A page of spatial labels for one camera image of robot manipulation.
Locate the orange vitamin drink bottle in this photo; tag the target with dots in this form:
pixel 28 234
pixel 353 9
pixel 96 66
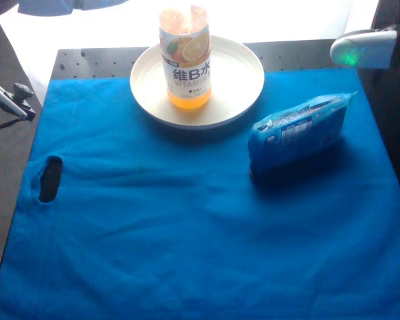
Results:
pixel 186 66

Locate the blue snack packet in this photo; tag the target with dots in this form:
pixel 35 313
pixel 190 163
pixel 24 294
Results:
pixel 296 133

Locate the white round plate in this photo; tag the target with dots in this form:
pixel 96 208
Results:
pixel 233 83

